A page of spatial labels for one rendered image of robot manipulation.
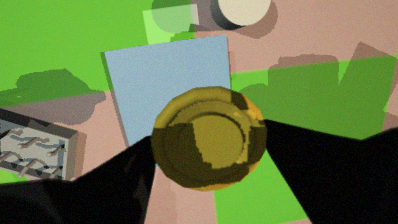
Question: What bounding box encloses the grey cylinder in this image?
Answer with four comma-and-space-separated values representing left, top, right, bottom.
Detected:
211, 0, 271, 31

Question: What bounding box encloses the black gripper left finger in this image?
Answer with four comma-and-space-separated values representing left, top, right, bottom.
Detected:
0, 136, 156, 224

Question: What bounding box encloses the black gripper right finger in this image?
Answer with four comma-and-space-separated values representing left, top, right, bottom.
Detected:
264, 119, 398, 224

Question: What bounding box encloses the olive-yellow round plate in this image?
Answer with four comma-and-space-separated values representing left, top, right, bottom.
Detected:
150, 86, 267, 192

